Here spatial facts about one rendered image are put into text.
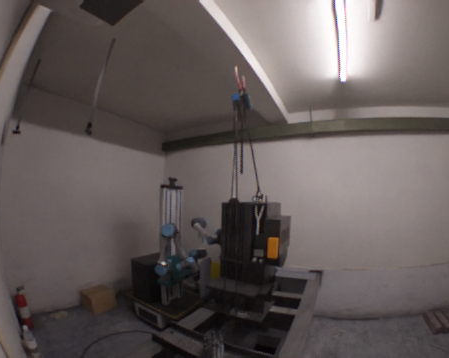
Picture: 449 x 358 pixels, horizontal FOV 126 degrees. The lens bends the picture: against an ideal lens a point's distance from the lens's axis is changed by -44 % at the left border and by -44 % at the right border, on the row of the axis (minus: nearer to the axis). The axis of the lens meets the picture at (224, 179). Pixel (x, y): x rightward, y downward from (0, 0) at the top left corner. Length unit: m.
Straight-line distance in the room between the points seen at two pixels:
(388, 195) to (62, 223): 4.21
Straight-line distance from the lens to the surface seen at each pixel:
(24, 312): 2.84
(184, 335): 1.57
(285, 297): 2.19
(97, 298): 3.03
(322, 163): 2.83
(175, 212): 2.53
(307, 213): 2.81
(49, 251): 3.00
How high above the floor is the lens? 1.64
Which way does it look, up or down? 6 degrees up
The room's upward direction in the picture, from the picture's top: 1 degrees clockwise
